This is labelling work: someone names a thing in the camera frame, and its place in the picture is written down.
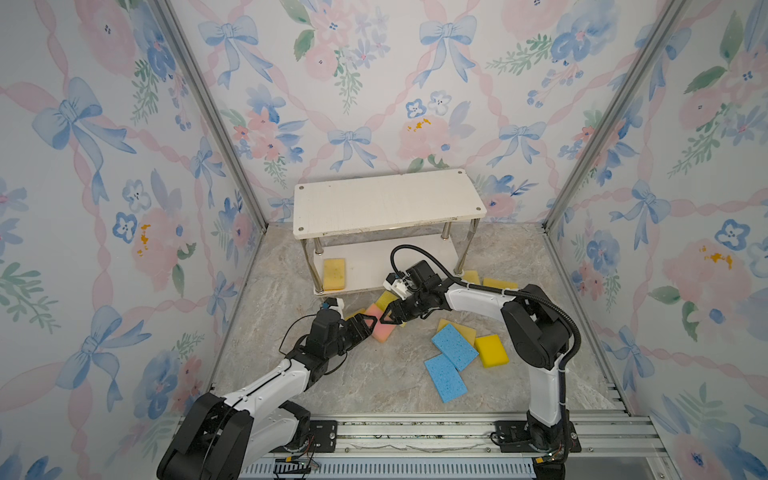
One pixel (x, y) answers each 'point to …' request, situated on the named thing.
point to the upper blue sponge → (455, 347)
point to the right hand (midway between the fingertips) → (385, 316)
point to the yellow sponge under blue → (467, 333)
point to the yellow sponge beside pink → (385, 299)
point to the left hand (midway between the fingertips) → (373, 321)
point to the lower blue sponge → (446, 379)
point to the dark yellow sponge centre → (496, 283)
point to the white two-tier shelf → (357, 232)
